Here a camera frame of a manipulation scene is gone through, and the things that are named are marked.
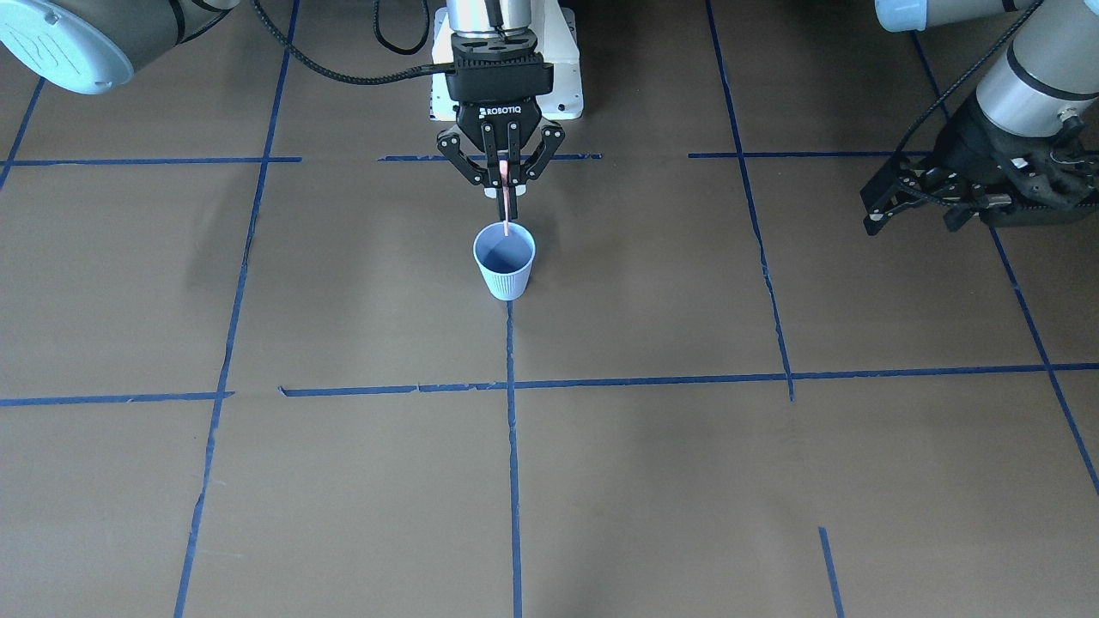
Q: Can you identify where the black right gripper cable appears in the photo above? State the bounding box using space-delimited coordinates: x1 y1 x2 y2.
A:
251 0 456 87

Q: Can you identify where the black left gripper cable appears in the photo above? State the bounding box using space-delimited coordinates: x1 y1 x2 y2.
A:
889 0 1044 207

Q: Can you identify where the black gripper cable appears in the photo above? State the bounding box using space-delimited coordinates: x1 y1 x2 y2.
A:
251 0 456 87
889 0 1044 207

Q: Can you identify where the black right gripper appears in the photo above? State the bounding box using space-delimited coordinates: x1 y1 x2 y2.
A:
437 33 565 221

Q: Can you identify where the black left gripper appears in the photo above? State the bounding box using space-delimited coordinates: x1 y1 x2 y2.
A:
861 103 1098 236

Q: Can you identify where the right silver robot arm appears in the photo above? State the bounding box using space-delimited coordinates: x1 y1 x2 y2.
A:
1 1 580 231

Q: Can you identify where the blue ribbed plastic cup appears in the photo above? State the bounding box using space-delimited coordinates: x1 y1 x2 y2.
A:
471 221 537 302

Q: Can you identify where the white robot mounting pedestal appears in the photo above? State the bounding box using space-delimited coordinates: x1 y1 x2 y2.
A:
429 1 584 125

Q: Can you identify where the pink chopstick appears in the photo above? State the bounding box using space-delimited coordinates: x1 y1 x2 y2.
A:
498 151 512 238

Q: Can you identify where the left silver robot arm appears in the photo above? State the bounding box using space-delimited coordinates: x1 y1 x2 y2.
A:
861 1 1098 235

